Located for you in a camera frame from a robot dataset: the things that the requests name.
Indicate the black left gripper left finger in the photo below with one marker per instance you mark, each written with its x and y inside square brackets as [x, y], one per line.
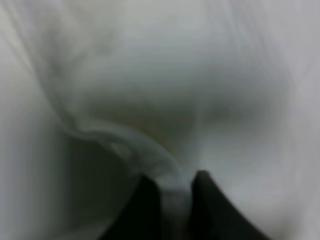
[141, 218]

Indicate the white short sleeve shirt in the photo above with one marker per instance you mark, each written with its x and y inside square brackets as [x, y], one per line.
[96, 94]

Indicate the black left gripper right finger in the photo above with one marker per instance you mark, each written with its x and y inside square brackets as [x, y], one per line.
[213, 217]

